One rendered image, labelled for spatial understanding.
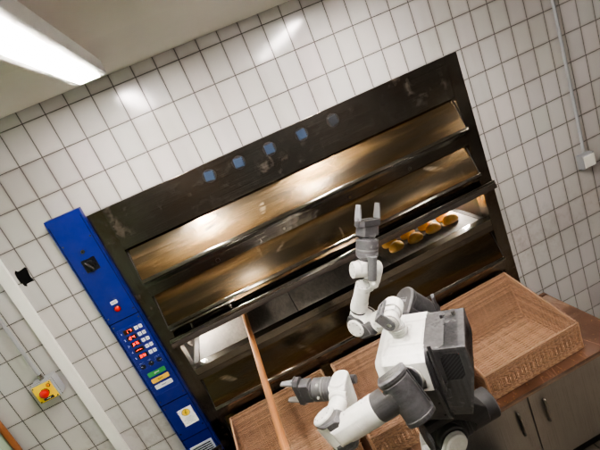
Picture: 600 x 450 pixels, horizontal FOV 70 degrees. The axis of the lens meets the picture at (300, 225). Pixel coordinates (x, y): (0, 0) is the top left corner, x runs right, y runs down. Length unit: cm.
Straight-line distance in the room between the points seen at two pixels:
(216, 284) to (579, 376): 182
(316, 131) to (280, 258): 65
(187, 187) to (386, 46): 116
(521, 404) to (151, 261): 187
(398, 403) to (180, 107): 148
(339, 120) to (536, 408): 167
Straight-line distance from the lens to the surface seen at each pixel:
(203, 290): 219
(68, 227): 214
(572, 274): 313
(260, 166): 207
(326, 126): 214
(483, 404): 174
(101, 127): 209
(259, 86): 208
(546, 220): 288
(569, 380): 255
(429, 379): 144
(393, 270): 240
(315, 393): 174
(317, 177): 215
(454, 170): 245
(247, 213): 210
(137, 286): 219
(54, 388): 240
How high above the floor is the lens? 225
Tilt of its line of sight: 17 degrees down
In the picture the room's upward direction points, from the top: 24 degrees counter-clockwise
